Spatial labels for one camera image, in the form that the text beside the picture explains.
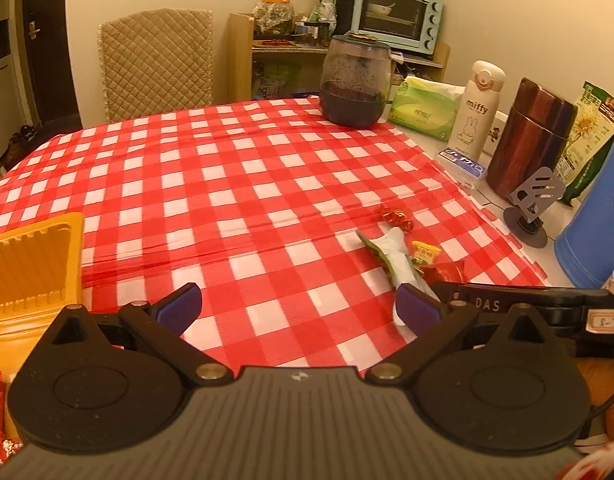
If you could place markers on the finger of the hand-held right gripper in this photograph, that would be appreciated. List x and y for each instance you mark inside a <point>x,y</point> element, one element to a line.
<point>444,291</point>

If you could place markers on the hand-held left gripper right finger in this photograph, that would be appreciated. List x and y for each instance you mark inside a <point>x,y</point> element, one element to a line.
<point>418,305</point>

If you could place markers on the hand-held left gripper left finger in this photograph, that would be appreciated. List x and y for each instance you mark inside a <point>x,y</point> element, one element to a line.
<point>179,305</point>

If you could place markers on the red orange snack packet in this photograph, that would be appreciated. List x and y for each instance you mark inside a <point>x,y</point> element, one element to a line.
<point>449,274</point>

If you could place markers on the yellow candy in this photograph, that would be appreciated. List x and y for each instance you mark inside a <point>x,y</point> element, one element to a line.
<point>426,252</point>

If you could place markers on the white green snack wrapper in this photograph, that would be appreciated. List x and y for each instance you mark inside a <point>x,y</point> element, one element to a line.
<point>399,260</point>

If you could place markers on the red round candy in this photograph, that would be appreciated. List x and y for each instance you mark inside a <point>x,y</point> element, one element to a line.
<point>396,217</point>

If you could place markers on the yellow plastic tray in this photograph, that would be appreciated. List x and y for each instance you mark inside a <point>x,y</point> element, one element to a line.
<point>32,270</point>

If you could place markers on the red shiny candy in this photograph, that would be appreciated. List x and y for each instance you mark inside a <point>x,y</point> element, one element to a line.
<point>7,447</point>

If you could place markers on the person's right hand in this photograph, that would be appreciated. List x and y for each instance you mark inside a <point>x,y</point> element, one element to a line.
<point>599,377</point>

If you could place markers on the blue thermos jug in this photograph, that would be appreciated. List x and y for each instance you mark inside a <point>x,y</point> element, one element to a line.
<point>587,250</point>

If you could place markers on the grey phone stand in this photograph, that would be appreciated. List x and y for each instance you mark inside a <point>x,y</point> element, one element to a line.
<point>534,195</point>

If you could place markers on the red checked tablecloth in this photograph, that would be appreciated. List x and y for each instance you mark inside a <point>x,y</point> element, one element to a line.
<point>237,200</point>

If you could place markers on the blue white small box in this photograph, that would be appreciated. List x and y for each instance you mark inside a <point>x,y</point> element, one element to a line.
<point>462,165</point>

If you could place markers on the red white printed cloth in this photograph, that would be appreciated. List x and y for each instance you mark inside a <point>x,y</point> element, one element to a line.
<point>597,467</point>

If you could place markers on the green sunflower seed bag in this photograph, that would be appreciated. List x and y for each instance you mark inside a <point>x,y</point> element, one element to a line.
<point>592,135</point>

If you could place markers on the brown metal canister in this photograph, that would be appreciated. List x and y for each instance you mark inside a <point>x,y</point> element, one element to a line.
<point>529,135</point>

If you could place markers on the white thermos bottle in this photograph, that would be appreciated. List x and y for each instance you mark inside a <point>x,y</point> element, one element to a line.
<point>474,115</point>

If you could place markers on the green tissue pack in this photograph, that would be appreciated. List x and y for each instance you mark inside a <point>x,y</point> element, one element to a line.
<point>424,110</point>

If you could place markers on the dark glass jar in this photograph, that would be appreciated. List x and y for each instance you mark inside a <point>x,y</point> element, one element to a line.
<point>354,85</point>

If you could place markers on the row of shoes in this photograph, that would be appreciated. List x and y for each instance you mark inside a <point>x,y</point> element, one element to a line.
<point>12,152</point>

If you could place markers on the quilted beige chair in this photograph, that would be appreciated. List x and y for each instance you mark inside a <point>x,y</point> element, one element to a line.
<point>157,65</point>

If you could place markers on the wooden shelf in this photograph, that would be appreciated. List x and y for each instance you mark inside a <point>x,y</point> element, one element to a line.
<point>239,60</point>

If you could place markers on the light blue toaster oven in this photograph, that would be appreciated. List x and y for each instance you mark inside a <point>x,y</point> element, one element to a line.
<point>394,15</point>

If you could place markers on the dark wooden door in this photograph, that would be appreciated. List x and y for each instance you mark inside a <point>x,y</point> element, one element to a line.
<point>47,45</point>

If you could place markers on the orange lid plastic jar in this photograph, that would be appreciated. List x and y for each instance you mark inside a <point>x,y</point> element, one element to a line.
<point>273,15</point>

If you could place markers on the green foil bag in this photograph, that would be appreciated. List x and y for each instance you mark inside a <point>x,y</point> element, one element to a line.
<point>324,5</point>

